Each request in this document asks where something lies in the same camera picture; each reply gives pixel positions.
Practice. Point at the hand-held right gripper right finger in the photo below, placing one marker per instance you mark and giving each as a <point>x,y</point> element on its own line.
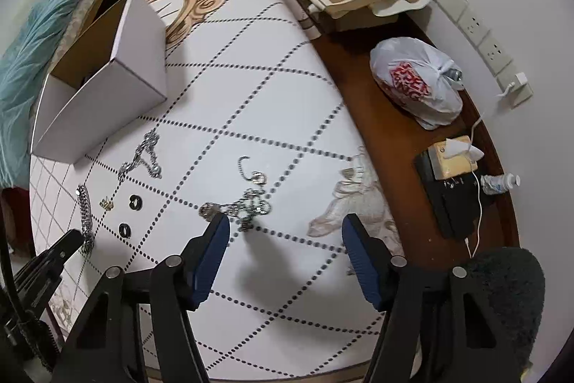
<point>362,264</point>

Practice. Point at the white charger plug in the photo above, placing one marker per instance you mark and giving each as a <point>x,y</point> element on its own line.
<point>520,78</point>

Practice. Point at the black box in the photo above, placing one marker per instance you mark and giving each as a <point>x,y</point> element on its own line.
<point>453,203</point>

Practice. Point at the black round earring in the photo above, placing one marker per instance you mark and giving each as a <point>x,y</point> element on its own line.
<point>124,230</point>
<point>135,202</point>

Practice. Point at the dark fuzzy cushion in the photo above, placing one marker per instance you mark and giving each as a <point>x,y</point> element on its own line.
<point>506,297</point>

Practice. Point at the row of wall sockets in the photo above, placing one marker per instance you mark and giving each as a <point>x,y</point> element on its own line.
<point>471,22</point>

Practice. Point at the white cardboard box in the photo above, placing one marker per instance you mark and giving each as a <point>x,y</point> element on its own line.
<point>121,96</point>

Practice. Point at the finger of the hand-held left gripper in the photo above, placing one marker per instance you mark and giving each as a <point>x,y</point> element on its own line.
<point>54,257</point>

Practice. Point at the small white bottle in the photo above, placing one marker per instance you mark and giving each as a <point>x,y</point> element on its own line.
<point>497,184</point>

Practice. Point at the teal fluffy blanket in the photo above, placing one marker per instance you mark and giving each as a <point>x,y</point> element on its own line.
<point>31,64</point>

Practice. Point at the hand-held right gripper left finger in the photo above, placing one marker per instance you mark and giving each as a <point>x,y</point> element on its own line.
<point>210,264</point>

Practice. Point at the yellow box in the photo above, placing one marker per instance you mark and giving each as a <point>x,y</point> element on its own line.
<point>448,165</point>

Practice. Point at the white plastic bag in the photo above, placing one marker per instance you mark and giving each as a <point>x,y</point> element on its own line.
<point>417,87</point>

